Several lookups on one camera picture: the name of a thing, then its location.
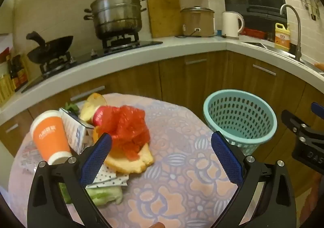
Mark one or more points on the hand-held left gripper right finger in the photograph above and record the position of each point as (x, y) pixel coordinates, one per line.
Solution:
(226, 158)

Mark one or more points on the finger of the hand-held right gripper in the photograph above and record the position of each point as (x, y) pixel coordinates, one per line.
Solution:
(319, 110)
(291, 119)

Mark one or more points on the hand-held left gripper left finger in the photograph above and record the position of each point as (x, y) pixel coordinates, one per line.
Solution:
(97, 157)

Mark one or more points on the blue white milk carton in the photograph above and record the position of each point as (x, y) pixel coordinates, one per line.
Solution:
(76, 129)

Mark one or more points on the red plastic bag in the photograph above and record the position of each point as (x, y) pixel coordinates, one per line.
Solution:
(126, 126)

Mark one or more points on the teal plastic basket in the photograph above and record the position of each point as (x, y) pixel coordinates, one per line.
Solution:
(240, 116)

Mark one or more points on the white dotted packet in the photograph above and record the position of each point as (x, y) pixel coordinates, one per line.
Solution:
(111, 178)

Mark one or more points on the bread slice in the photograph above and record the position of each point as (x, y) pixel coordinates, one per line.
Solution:
(131, 163)

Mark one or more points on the pale green lettuce piece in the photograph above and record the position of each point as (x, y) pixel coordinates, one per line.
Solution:
(106, 193)

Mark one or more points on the red paper cup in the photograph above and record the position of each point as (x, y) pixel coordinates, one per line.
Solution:
(98, 116)

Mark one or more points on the orange paper cup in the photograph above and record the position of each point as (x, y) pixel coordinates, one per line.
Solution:
(50, 134)

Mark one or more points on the steel sink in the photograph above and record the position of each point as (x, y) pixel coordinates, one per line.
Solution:
(276, 49)

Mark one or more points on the steel faucet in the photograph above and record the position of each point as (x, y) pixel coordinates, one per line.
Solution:
(298, 33)

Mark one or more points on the yellow detergent bottle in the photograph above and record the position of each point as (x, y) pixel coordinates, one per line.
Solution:
(282, 38)

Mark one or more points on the wooden base cabinets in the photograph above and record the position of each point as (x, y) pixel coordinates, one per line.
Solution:
(177, 78)

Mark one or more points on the red box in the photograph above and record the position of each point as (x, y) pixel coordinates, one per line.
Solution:
(253, 33)

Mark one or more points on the white electric kettle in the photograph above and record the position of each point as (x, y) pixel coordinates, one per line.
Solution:
(230, 24)

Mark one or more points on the yellow woven basket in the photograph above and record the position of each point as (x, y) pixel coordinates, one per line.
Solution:
(6, 89)

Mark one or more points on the dark sauce bottle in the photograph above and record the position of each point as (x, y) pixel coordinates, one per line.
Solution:
(22, 71)
(14, 73)

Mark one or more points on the black gas stove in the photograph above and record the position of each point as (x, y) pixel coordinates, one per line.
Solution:
(119, 43)

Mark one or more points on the black wok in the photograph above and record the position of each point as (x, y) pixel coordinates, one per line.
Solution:
(54, 47)

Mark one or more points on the brown slow cooker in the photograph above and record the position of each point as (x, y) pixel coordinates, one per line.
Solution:
(197, 20)

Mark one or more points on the steel steamer pot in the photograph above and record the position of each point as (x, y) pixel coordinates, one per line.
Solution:
(116, 13)

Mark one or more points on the wooden cutting board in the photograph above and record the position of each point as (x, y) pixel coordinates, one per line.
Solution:
(164, 15)

